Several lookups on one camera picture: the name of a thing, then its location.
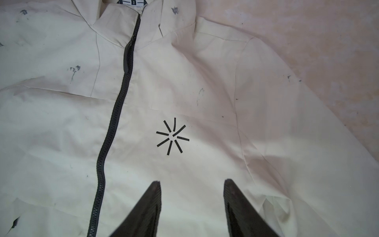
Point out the cream white zip jacket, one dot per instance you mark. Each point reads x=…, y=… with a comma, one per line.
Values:
x=100, y=99

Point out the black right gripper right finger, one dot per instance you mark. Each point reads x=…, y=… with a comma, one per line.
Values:
x=242, y=218

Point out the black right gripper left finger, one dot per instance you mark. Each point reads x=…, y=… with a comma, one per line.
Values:
x=143, y=219

